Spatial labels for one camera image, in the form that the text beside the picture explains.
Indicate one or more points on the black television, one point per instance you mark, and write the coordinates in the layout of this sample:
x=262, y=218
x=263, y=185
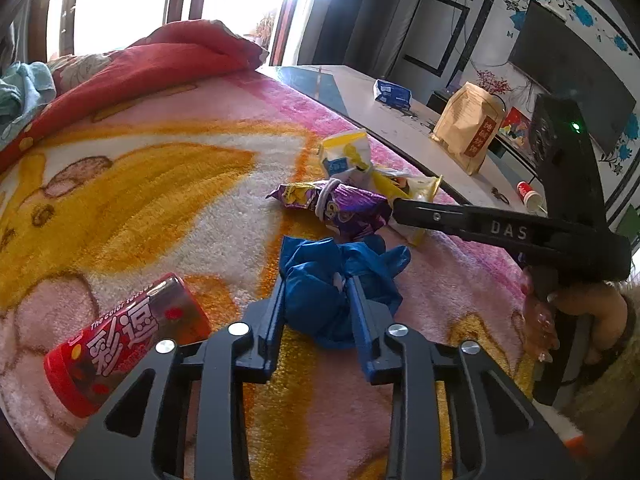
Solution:
x=560, y=60

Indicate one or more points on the yellow wrapper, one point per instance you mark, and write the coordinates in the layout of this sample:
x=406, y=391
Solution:
x=390, y=185

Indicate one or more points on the white and yellow carton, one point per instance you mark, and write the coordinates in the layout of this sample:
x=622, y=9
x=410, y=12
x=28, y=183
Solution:
x=340, y=155

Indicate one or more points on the blue tissue packet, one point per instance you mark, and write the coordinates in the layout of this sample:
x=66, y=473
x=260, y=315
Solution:
x=392, y=94

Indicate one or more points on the red snack can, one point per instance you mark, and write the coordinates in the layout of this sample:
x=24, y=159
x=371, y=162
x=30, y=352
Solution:
x=115, y=340

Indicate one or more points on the person's right hand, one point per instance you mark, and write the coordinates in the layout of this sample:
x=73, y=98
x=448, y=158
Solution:
x=540, y=320

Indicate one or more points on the dark curtain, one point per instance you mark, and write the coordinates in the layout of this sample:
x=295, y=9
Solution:
x=325, y=10

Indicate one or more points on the blue plastic bag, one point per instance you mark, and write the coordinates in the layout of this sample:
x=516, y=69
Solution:
x=315, y=280

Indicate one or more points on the white-topped coffee table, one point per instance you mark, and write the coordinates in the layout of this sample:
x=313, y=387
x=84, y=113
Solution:
x=360, y=100

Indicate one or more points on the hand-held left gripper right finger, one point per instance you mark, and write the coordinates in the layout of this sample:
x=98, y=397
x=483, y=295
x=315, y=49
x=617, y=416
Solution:
x=357, y=306

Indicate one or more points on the red quilt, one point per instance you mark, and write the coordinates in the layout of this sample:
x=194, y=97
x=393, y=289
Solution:
x=150, y=65

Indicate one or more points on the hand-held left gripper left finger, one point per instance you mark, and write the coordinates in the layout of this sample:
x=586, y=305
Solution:
x=277, y=306

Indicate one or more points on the person's right forearm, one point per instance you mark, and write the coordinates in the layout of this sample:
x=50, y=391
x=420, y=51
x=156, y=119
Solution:
x=610, y=400

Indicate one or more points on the small dark keyring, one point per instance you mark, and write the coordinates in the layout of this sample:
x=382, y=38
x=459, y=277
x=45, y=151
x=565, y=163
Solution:
x=499, y=195

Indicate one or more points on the red paper cup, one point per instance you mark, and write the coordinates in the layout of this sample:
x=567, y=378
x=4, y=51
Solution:
x=527, y=194

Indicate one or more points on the light blue cloth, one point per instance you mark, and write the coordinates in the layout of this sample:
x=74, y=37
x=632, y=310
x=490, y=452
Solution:
x=25, y=95

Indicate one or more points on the pink printed blanket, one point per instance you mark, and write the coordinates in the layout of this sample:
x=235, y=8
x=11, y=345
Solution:
x=150, y=185

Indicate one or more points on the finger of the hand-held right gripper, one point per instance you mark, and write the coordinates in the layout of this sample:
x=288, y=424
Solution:
x=430, y=216

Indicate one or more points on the brown paper bag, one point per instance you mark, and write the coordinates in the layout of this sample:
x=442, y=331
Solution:
x=465, y=125

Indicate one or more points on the purple snack packet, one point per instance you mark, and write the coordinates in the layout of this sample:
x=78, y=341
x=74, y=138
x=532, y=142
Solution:
x=357, y=205

